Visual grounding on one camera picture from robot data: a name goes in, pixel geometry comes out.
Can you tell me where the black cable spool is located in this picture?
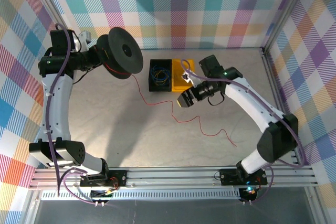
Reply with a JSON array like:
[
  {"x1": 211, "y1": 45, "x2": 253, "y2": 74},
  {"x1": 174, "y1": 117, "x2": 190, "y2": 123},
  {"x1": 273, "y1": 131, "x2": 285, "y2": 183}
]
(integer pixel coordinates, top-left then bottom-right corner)
[{"x1": 97, "y1": 27, "x2": 144, "y2": 80}]

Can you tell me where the thin red wire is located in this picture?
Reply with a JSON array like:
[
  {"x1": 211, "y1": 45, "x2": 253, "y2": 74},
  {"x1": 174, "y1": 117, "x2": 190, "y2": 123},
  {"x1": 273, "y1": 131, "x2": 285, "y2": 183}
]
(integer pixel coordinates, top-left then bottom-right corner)
[{"x1": 103, "y1": 62, "x2": 238, "y2": 147}]

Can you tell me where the yellow plastic bin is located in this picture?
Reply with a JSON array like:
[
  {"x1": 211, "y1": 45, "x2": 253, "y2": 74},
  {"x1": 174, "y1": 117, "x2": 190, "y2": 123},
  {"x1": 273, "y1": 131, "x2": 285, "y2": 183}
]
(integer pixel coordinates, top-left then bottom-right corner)
[{"x1": 171, "y1": 58, "x2": 196, "y2": 93}]

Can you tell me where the black plastic bin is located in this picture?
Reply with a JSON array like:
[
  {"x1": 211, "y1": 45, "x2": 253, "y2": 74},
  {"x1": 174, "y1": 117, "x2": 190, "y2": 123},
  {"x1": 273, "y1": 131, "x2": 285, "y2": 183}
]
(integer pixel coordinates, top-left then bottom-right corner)
[{"x1": 148, "y1": 59, "x2": 173, "y2": 92}]

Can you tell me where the small circuit board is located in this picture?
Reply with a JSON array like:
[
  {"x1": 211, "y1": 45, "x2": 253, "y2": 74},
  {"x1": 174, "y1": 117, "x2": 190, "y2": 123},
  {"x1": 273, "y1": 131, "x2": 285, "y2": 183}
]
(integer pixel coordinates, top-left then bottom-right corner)
[
  {"x1": 90, "y1": 187, "x2": 116, "y2": 200},
  {"x1": 240, "y1": 186, "x2": 259, "y2": 200}
]

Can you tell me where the thin black cable loop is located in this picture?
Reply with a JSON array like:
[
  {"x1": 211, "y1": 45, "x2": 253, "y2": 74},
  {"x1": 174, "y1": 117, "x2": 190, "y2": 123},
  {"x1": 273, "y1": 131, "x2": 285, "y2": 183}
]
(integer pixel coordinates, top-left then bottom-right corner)
[
  {"x1": 72, "y1": 68, "x2": 92, "y2": 85},
  {"x1": 207, "y1": 93, "x2": 226, "y2": 107}
]

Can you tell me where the aluminium table side rail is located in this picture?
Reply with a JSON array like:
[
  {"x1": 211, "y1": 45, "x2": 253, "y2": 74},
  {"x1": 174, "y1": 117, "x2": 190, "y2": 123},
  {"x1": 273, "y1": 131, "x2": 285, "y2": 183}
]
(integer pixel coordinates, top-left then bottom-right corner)
[{"x1": 261, "y1": 48, "x2": 309, "y2": 168}]

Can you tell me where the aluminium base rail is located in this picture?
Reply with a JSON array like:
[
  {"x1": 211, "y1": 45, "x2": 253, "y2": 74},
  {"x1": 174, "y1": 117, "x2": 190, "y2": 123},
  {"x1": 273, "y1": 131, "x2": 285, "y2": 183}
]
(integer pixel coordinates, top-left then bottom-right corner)
[{"x1": 29, "y1": 167, "x2": 319, "y2": 190}]

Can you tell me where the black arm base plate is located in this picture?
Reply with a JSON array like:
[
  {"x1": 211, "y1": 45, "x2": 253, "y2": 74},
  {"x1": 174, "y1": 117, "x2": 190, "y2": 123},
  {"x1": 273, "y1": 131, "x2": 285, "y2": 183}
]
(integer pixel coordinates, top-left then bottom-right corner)
[
  {"x1": 80, "y1": 170, "x2": 128, "y2": 187},
  {"x1": 219, "y1": 167, "x2": 268, "y2": 186}
]

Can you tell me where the slotted grey cable duct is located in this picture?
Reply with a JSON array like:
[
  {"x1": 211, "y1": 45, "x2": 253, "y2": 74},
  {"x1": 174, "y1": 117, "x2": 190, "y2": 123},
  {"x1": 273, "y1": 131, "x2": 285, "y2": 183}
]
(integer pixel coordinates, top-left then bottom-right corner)
[{"x1": 41, "y1": 190, "x2": 242, "y2": 201}]

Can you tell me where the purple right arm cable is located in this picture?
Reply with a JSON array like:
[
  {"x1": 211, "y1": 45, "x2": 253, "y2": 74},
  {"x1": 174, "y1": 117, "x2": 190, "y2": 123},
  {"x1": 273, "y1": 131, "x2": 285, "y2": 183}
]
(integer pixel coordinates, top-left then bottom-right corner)
[{"x1": 180, "y1": 58, "x2": 307, "y2": 205}]

